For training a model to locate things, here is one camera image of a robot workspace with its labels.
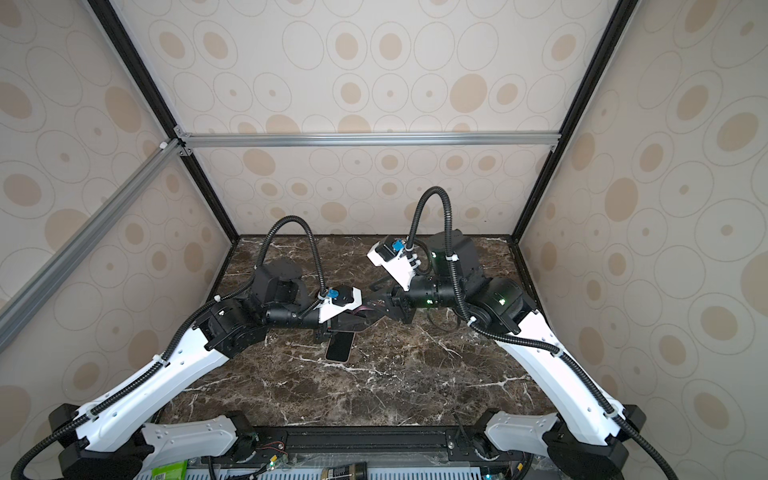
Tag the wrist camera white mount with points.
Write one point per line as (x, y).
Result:
(339, 300)
(400, 263)

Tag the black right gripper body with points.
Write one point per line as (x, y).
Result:
(399, 303)

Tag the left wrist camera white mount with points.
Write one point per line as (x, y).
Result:
(339, 300)

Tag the diagonal aluminium rail left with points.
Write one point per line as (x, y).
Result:
(21, 309)

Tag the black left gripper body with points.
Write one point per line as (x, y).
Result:
(324, 325)

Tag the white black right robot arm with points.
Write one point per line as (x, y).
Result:
(585, 436)

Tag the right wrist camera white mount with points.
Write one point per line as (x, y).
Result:
(400, 263)

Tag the black corner frame post left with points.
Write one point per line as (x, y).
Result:
(116, 33)

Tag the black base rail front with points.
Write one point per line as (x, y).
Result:
(412, 452)

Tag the horizontal aluminium rail back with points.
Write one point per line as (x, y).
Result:
(385, 139)

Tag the dark bottle at front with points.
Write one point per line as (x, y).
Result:
(354, 471)

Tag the black corner frame post right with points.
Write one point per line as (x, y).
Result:
(618, 22)

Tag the phone with black screen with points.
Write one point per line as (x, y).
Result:
(349, 322)

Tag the green packet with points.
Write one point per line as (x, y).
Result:
(175, 471)

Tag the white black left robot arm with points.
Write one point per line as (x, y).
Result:
(116, 440)

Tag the black corner frame post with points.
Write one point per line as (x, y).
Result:
(618, 22)
(116, 33)

